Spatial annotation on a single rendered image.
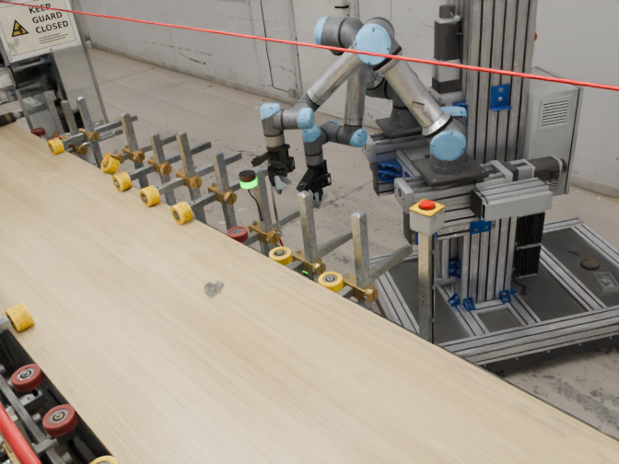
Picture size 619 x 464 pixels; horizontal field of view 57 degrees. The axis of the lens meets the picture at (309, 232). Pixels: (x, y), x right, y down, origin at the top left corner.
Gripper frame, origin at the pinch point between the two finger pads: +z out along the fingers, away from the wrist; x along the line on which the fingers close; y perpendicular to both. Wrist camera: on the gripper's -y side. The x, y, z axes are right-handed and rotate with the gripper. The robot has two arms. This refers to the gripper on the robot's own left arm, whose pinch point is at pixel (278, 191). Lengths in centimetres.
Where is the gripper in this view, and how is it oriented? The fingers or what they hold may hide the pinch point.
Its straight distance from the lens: 227.7
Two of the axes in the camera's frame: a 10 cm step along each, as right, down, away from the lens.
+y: 8.9, 1.3, -4.3
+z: 1.2, 8.5, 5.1
